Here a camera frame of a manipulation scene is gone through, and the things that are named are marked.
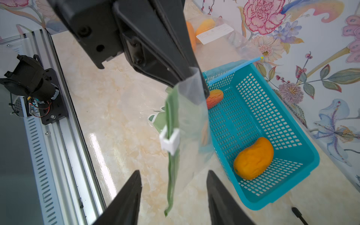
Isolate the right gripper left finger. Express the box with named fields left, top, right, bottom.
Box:
left=94, top=170, right=142, bottom=225

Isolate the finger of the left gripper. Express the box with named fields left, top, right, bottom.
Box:
left=112, top=1, right=200, bottom=87

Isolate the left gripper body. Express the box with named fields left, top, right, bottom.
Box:
left=48, top=0, right=124, bottom=69

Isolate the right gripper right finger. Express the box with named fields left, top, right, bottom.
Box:
left=206, top=170, right=254, bottom=225

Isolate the large orange mango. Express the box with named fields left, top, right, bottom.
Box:
left=186, top=21, right=197, bottom=52

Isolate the clear zip-top bag blue zipper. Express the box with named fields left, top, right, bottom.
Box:
left=187, top=15, right=263, bottom=86

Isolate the small red-yellow mango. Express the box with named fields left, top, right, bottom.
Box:
left=206, top=89, right=224, bottom=110

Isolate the small yellow mango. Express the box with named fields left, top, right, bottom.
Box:
left=195, top=19, right=216, bottom=44

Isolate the teal plastic basket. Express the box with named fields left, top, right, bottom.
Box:
left=203, top=64, right=320, bottom=211

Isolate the aluminium rail front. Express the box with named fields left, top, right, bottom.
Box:
left=1, top=29, right=106, bottom=225

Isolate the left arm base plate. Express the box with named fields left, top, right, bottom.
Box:
left=28, top=68, right=68, bottom=125

